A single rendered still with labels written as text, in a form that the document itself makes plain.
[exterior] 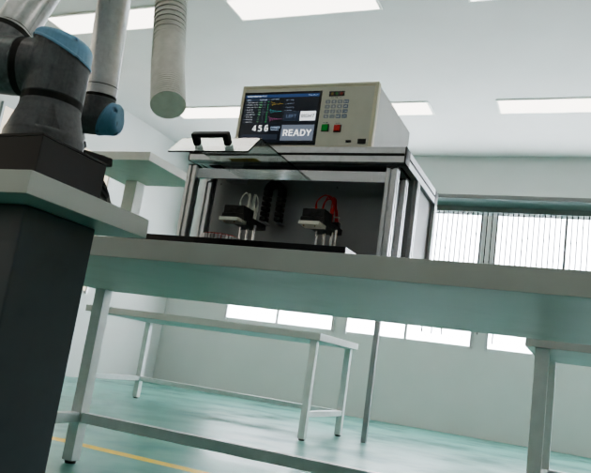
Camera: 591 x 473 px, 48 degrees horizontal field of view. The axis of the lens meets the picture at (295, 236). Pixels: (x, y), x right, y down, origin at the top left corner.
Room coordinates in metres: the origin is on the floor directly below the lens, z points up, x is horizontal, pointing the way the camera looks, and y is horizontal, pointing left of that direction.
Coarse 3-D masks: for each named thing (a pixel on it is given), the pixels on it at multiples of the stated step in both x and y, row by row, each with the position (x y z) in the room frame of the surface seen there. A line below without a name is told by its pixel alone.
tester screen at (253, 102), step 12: (252, 96) 1.94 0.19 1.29; (264, 96) 1.92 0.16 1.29; (276, 96) 1.91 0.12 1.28; (288, 96) 1.89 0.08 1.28; (300, 96) 1.87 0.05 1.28; (312, 96) 1.86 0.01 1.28; (252, 108) 1.94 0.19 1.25; (264, 108) 1.92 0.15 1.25; (276, 108) 1.90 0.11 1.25; (288, 108) 1.89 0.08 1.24; (300, 108) 1.87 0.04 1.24; (312, 108) 1.85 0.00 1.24; (252, 120) 1.93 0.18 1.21; (264, 120) 1.92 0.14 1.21; (276, 120) 1.90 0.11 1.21; (312, 120) 1.85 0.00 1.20; (240, 132) 1.95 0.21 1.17; (252, 132) 1.93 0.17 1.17; (264, 132) 1.91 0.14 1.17; (276, 132) 1.90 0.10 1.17
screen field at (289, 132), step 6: (282, 126) 1.89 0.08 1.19; (288, 126) 1.88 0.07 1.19; (294, 126) 1.88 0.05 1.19; (300, 126) 1.87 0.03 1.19; (306, 126) 1.86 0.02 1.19; (312, 126) 1.85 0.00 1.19; (282, 132) 1.89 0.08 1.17; (288, 132) 1.88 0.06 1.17; (294, 132) 1.87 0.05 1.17; (300, 132) 1.87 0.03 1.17; (306, 132) 1.86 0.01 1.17; (312, 132) 1.85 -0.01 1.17; (282, 138) 1.89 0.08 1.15; (288, 138) 1.88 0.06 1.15; (294, 138) 1.87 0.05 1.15; (300, 138) 1.86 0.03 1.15; (306, 138) 1.86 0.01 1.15
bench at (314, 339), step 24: (120, 312) 5.48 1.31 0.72; (144, 312) 5.38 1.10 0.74; (144, 336) 6.35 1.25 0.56; (264, 336) 5.61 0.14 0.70; (288, 336) 4.87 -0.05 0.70; (312, 336) 4.79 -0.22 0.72; (144, 360) 6.36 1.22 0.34; (312, 360) 4.82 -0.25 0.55; (168, 384) 6.21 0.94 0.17; (312, 384) 4.85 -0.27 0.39; (312, 408) 5.63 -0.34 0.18; (336, 432) 5.54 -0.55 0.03
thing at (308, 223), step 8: (304, 208) 1.76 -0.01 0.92; (312, 208) 1.75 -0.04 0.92; (320, 208) 1.74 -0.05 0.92; (304, 216) 1.75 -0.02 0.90; (312, 216) 1.74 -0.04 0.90; (320, 216) 1.74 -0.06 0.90; (328, 216) 1.76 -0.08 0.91; (304, 224) 1.74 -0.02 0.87; (312, 224) 1.72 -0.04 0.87; (320, 224) 1.72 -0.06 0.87; (328, 224) 1.76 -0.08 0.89; (320, 232) 1.86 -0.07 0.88; (328, 232) 1.84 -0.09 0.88
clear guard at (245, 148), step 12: (180, 144) 1.72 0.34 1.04; (192, 144) 1.71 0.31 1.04; (204, 144) 1.69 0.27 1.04; (216, 144) 1.68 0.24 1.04; (240, 144) 1.65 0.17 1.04; (252, 144) 1.64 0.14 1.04; (264, 144) 1.69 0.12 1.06; (216, 156) 1.87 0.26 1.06; (228, 156) 1.85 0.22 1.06; (240, 156) 1.83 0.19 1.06; (252, 156) 1.81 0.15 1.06; (264, 156) 1.80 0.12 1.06; (276, 156) 1.78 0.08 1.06; (228, 168) 1.98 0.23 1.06; (240, 168) 1.96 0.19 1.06; (252, 168) 1.94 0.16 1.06; (264, 168) 1.92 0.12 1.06; (276, 168) 1.90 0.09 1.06; (288, 168) 1.88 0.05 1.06
